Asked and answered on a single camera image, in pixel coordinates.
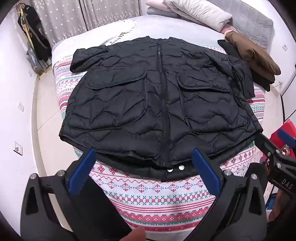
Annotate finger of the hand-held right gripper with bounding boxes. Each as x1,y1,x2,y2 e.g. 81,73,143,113
277,128,296,150
254,131,281,163

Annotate grey quilted headboard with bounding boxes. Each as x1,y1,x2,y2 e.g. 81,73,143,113
231,0,273,50

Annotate brown padded jacket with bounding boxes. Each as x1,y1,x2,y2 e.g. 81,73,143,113
224,30,281,80

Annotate red object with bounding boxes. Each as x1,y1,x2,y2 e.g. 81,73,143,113
269,119,296,151

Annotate person's left hand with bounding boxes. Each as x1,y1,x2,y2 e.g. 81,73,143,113
129,228,147,241

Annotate black quilted jacket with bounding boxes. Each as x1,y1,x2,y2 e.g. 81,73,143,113
59,36,264,182

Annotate grey dotted curtain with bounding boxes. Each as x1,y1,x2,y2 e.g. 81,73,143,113
31,0,148,47

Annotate cream pillow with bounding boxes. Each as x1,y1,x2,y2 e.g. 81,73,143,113
163,0,233,32

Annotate black folded clothes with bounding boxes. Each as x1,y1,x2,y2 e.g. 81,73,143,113
217,39,275,92

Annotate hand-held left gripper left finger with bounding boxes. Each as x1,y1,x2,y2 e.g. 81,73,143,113
20,148,133,241

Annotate grey bed sheet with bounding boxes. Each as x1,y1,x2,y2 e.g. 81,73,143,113
51,15,232,61

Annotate black hanging bag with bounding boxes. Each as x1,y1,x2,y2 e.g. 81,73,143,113
16,3,52,63

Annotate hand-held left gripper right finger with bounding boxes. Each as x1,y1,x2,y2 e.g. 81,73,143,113
192,148,267,241

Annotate patterned knit blanket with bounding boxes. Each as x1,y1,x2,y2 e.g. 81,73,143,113
52,44,266,234

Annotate pink pillow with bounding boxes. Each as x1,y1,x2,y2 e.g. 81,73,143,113
146,0,173,11

